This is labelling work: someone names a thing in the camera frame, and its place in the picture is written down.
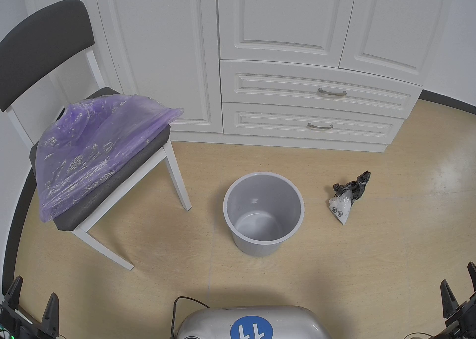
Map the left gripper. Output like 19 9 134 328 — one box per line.
0 275 60 339

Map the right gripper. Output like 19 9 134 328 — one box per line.
440 262 476 335

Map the purple plastic bag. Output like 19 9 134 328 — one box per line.
35 94 184 223

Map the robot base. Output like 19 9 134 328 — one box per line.
175 305 332 339

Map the crumpled black plastic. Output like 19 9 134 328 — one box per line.
333 170 372 201

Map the grey trash bin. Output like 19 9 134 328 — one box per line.
223 172 305 257

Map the clear printed wrapper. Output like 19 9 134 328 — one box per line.
327 190 352 226

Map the white chair dark grey seat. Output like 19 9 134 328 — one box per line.
0 0 192 271

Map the white wardrobe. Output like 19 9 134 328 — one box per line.
22 0 451 153

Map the black cable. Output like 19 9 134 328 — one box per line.
171 296 211 339

